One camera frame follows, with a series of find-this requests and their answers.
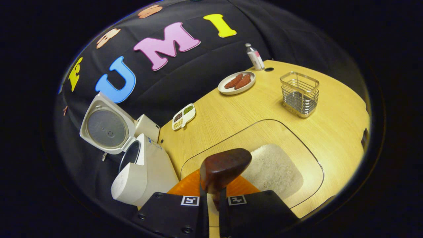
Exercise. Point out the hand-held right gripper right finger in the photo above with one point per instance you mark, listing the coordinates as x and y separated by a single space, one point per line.
223 221

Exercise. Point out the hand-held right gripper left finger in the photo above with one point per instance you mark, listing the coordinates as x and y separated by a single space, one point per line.
204 218

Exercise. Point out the wooden spoon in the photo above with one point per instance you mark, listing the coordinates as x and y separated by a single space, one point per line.
224 165

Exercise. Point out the white rice cooker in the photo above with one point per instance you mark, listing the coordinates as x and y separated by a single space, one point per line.
152 172

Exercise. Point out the clear plastic container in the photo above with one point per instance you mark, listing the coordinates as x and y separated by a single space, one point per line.
231 135

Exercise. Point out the white divided dish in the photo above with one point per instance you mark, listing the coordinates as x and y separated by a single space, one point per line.
184 116

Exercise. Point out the white round plate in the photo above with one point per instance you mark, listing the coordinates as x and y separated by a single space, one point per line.
228 91

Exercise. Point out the red sausage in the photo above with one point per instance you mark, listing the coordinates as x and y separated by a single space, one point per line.
243 81
233 81

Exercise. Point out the black table clamp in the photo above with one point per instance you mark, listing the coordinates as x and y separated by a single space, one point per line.
364 138

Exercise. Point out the clear bottle pink label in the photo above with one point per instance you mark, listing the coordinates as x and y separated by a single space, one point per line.
255 58

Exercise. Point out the black backdrop cloth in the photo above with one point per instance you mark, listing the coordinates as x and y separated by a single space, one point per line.
297 33

